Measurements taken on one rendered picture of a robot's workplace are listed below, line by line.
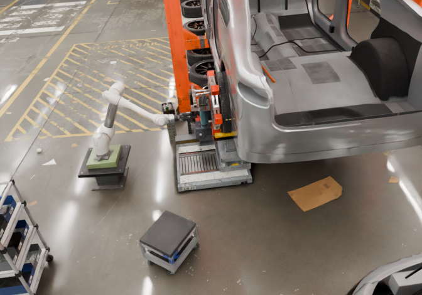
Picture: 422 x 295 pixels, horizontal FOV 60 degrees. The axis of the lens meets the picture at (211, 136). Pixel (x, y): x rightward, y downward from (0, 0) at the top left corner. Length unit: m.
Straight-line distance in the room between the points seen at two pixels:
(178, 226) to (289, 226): 1.12
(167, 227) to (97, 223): 0.96
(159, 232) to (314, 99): 1.98
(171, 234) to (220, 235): 0.59
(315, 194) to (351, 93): 1.12
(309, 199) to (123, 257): 1.96
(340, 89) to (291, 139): 1.19
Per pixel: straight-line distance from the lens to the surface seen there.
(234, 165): 4.15
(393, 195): 4.32
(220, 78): 3.73
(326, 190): 4.16
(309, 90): 3.90
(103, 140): 4.14
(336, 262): 3.59
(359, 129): 3.13
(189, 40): 6.14
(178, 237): 3.27
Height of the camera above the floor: 2.86
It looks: 36 degrees down
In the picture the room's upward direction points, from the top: 5 degrees counter-clockwise
